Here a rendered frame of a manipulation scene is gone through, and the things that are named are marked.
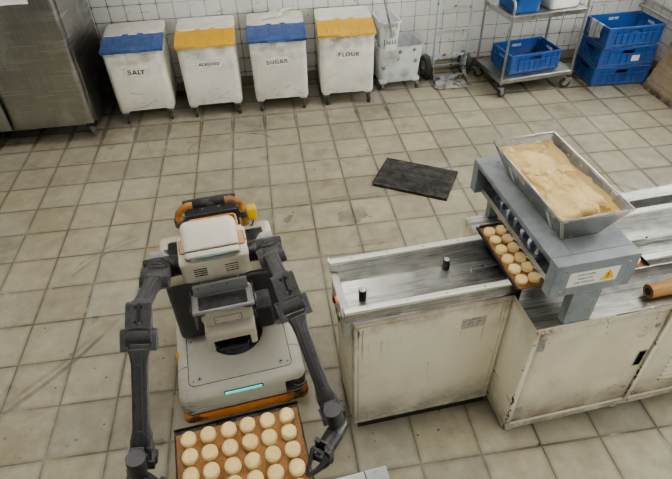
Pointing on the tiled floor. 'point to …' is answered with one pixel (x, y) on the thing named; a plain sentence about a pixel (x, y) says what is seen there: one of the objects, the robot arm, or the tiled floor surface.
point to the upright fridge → (51, 58)
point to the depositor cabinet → (583, 344)
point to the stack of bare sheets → (415, 179)
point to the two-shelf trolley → (510, 39)
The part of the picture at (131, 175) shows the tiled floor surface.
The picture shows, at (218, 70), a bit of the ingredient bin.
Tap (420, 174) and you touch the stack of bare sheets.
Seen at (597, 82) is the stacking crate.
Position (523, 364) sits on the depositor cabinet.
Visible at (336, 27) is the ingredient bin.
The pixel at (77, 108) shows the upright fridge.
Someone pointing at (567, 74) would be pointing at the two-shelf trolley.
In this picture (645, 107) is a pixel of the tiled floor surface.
